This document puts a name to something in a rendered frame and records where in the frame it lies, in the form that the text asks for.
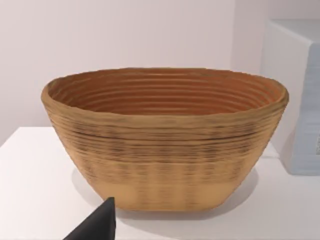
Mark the light blue rack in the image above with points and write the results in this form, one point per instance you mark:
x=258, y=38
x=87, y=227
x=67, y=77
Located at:
x=297, y=100

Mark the brown woven basket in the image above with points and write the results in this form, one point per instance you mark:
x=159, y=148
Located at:
x=165, y=155

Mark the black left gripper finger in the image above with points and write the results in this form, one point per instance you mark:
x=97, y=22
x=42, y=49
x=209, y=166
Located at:
x=100, y=222

